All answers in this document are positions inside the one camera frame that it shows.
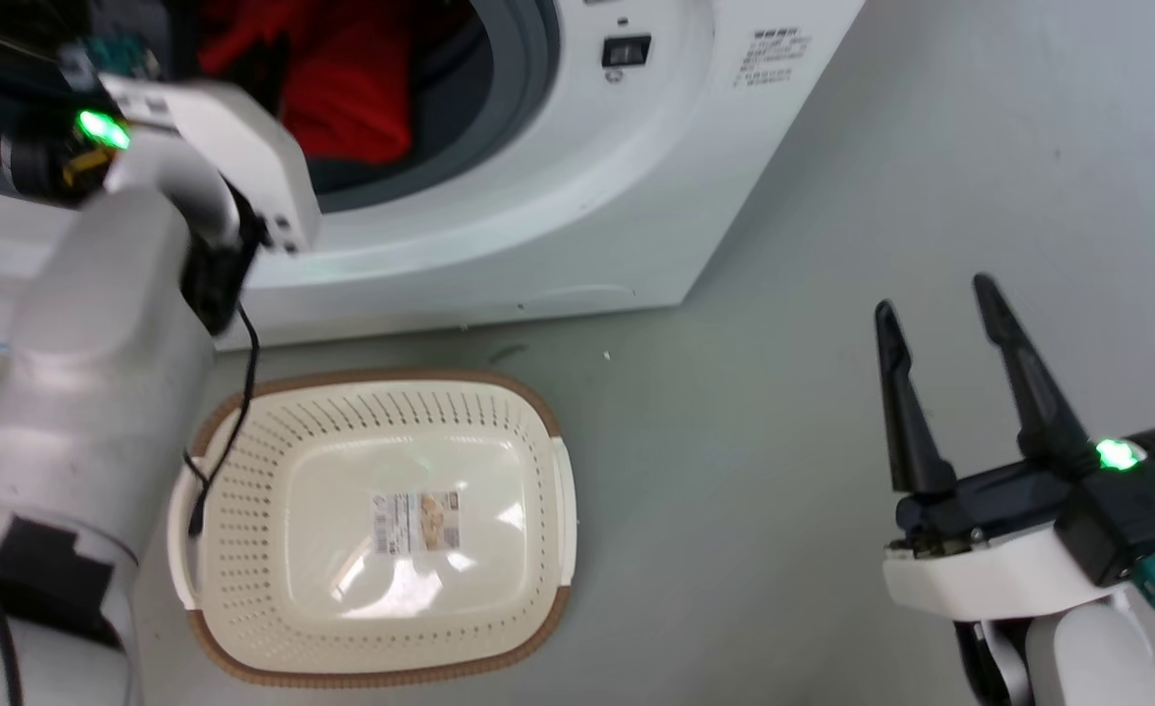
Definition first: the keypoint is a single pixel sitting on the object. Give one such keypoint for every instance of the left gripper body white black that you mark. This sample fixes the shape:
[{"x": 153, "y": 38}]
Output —
[{"x": 234, "y": 147}]

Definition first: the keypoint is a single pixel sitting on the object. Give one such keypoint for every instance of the cream laundry basket brown rim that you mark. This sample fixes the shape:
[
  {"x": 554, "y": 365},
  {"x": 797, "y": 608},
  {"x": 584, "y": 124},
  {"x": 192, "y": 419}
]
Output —
[{"x": 391, "y": 628}]

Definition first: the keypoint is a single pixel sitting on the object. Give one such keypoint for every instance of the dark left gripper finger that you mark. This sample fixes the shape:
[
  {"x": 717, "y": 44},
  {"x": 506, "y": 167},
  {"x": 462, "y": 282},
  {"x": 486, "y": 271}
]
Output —
[{"x": 264, "y": 74}]

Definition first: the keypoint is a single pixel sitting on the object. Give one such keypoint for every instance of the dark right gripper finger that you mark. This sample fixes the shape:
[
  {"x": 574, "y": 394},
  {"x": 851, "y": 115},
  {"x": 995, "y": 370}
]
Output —
[
  {"x": 906, "y": 412},
  {"x": 1029, "y": 392}
]

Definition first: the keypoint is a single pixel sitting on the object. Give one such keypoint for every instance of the white front-load washing machine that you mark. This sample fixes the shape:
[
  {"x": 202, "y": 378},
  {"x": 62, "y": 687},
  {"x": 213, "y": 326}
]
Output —
[{"x": 558, "y": 186}]

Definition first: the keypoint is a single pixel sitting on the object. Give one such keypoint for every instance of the red garment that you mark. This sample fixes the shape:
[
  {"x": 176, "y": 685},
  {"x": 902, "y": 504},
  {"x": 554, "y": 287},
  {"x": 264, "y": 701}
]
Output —
[{"x": 352, "y": 88}]

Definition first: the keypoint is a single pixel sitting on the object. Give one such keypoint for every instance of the printed text label on machine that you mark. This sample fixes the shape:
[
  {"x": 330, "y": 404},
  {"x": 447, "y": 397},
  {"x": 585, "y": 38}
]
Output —
[{"x": 774, "y": 57}]

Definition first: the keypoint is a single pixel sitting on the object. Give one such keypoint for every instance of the printed label sticker in basket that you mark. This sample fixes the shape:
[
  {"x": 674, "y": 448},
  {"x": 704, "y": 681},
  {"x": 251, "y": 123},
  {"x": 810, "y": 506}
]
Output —
[{"x": 417, "y": 522}]

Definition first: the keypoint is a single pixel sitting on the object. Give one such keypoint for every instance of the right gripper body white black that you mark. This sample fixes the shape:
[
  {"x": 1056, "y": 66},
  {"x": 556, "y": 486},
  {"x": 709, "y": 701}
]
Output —
[{"x": 1019, "y": 574}]

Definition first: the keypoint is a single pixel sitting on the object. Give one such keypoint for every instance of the black door latch socket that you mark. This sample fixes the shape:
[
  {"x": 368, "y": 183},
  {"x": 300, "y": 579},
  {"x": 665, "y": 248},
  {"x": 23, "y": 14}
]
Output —
[{"x": 626, "y": 52}]

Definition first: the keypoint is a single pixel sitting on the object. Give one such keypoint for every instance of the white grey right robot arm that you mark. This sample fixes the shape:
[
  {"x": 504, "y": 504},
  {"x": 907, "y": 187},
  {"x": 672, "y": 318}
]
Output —
[{"x": 1087, "y": 657}]

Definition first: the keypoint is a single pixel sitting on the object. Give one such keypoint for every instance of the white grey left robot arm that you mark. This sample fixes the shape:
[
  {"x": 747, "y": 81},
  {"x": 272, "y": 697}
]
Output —
[{"x": 87, "y": 373}]

